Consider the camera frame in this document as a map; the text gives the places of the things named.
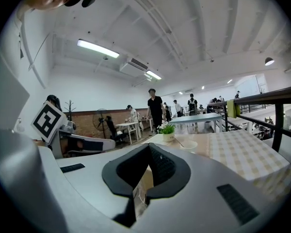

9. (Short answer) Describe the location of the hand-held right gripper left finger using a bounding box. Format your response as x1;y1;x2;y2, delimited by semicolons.
37;142;151;233

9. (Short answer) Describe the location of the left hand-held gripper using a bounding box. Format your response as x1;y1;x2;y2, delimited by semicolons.
31;100;116;159

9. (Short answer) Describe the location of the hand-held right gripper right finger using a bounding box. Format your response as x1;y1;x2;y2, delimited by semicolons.
132;142;291;233

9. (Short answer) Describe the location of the white cup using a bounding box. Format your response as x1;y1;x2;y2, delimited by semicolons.
179;140;198;150

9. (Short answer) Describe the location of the black office chair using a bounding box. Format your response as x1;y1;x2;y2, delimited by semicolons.
105;115;127;144

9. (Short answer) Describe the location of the small white table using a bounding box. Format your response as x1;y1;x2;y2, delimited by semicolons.
115;121;140;145

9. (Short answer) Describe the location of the black standing fan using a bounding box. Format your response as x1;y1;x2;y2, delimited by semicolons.
92;108;108;139

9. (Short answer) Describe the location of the wooden coat rack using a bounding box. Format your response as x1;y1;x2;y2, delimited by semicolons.
64;99;77;114

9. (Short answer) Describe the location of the checked beige tablecloth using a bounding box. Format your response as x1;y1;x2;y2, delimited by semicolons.
141;129;291;203

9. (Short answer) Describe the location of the potted green plant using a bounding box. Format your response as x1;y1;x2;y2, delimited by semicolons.
158;123;177;143

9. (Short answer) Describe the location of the ceiling air conditioner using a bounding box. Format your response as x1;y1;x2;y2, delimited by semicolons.
119;56;149;78

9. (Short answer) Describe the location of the short ceiling light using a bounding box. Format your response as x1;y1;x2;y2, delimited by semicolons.
145;69;162;81

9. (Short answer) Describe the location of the large pale blue table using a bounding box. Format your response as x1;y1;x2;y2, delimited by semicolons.
169;113;224;133

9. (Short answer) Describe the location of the long ceiling light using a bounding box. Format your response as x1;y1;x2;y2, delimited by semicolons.
77;38;120;59

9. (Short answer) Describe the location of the green cloth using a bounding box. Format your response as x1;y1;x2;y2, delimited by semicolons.
226;99;241;119

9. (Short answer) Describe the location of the black metal railing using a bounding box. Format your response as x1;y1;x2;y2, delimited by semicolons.
207;85;291;155

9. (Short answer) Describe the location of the person's white shirt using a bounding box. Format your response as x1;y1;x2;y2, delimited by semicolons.
0;3;54;140

